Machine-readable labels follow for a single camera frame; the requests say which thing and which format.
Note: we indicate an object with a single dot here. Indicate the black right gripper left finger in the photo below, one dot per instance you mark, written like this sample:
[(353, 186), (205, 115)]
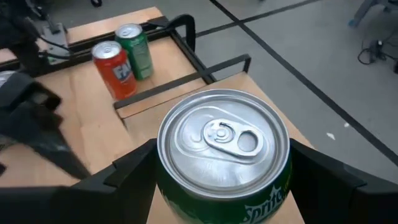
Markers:
[(77, 205)]

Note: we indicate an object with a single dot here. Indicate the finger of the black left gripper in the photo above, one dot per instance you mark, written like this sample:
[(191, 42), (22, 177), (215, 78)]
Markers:
[(59, 152)]

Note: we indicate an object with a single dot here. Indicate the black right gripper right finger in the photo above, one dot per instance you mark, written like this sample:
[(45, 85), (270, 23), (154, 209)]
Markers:
[(342, 202)]

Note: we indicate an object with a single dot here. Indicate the green Sprite can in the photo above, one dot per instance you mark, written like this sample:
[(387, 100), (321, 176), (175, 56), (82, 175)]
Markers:
[(136, 53), (224, 149)]

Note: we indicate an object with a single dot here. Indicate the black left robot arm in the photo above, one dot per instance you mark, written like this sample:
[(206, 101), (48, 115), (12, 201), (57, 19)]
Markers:
[(21, 46)]

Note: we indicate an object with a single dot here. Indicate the black aluminium table frame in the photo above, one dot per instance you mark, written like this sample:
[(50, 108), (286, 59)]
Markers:
[(77, 51)]

